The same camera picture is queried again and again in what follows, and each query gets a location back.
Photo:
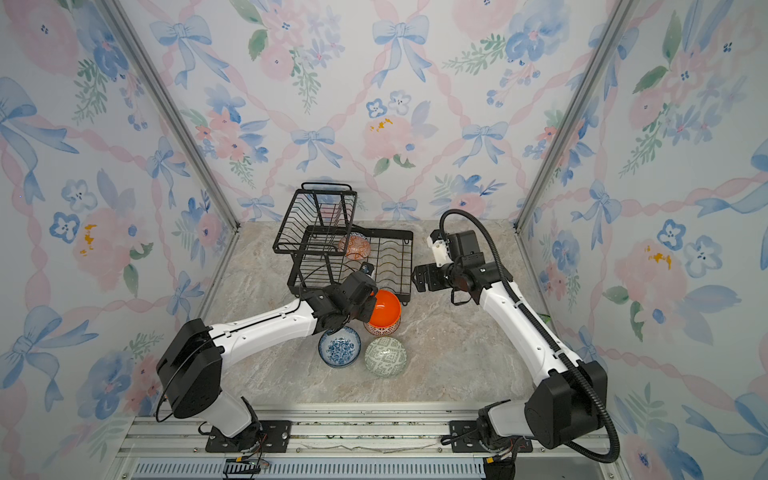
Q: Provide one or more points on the left aluminium corner post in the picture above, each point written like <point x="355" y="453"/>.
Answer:
<point x="118" y="20"/>

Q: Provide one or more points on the black wire dish rack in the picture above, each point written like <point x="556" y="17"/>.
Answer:
<point x="326" y="246"/>

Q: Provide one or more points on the orange bowl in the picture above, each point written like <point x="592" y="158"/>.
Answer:
<point x="387" y="308"/>

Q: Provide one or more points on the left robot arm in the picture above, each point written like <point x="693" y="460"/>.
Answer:
<point x="192" y="367"/>

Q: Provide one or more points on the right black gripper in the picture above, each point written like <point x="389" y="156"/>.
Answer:
<point x="420" y="280"/>

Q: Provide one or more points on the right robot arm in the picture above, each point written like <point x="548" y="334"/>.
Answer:
<point x="568" y="404"/>

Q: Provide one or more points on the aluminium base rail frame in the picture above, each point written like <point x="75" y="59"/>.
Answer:
<point x="345" y="441"/>

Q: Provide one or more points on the green patterned bowl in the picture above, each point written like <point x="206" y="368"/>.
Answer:
<point x="386" y="357"/>

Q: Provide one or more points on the white patterned bowl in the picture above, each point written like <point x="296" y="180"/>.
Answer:
<point x="379" y="331"/>

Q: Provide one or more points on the blue floral bowl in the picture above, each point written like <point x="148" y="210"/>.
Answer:
<point x="340" y="349"/>

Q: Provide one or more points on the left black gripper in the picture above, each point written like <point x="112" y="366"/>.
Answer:
<point x="367" y="315"/>

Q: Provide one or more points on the red patterned bowl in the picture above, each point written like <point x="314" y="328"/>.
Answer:
<point x="356" y="247"/>

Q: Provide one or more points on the aluminium corner post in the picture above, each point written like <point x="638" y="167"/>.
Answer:
<point x="118" y="20"/>
<point x="614" y="28"/>

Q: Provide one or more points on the right aluminium corner post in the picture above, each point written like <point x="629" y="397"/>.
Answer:
<point x="614" y="28"/>

